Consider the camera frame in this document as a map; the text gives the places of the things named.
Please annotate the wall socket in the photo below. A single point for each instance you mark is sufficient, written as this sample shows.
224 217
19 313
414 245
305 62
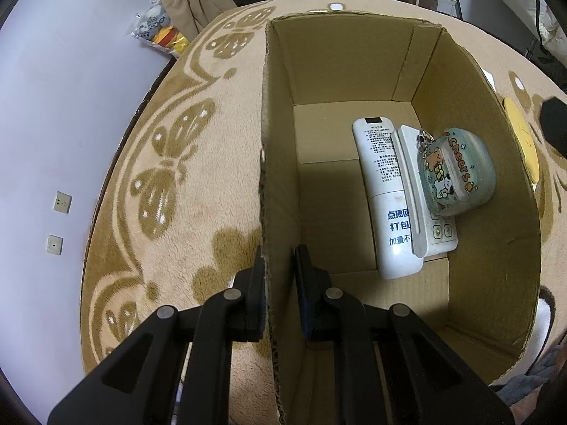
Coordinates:
54 244
62 202

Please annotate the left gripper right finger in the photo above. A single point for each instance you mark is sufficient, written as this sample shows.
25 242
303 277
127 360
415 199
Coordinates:
389 367

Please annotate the upper wall socket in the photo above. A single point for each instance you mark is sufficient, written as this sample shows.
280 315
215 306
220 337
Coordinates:
62 202

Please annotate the lower wall socket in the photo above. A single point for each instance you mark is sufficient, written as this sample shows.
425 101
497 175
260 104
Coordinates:
54 244

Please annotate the beige patterned round rug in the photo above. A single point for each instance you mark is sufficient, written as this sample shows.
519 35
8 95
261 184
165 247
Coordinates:
181 214

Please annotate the brown cardboard box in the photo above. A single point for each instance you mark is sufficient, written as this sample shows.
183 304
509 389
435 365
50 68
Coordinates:
324 71

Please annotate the blue cartoon earphone case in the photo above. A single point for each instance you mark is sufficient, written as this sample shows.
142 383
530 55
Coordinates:
459 171

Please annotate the cream bedding duvet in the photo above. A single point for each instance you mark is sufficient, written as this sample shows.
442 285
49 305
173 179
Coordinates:
538 17

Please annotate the yellow oval board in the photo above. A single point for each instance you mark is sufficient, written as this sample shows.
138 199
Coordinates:
524 138

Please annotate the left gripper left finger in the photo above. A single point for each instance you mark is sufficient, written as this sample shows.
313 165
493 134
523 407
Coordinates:
176 366

